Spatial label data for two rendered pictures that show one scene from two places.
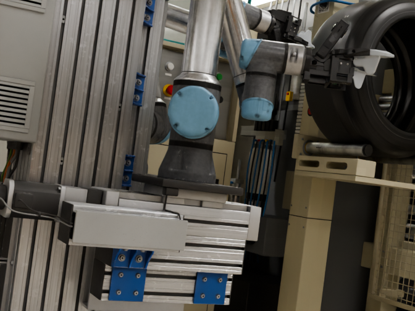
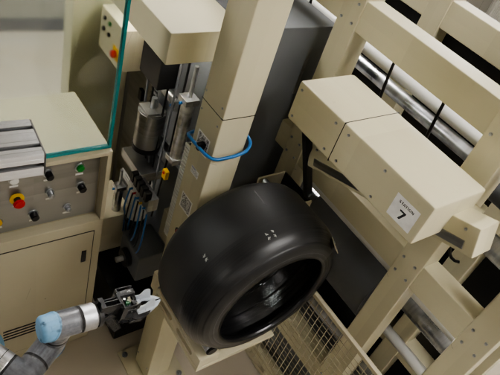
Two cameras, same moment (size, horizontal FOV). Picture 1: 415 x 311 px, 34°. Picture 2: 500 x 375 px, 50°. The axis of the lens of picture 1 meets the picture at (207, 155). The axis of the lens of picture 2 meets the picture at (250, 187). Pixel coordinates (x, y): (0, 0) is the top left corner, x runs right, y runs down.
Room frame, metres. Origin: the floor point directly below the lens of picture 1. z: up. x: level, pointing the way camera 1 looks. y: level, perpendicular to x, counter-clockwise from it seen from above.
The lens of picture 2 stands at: (1.36, -0.14, 2.60)
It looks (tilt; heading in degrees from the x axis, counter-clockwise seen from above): 40 degrees down; 342
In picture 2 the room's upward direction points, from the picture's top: 21 degrees clockwise
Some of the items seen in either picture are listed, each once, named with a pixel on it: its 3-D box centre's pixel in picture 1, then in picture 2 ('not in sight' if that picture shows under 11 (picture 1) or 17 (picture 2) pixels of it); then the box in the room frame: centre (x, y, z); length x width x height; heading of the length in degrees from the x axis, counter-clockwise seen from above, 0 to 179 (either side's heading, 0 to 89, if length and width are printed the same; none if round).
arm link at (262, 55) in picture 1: (262, 57); not in sight; (1.62, -0.10, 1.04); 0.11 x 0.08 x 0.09; 90
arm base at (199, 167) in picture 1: (188, 161); not in sight; (1.75, 0.05, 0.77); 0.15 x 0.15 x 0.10
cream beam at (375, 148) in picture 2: not in sight; (378, 150); (2.63, -0.92, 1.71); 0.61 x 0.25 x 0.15; 29
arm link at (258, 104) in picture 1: (257, 97); not in sight; (1.63, -0.10, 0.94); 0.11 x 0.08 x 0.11; 0
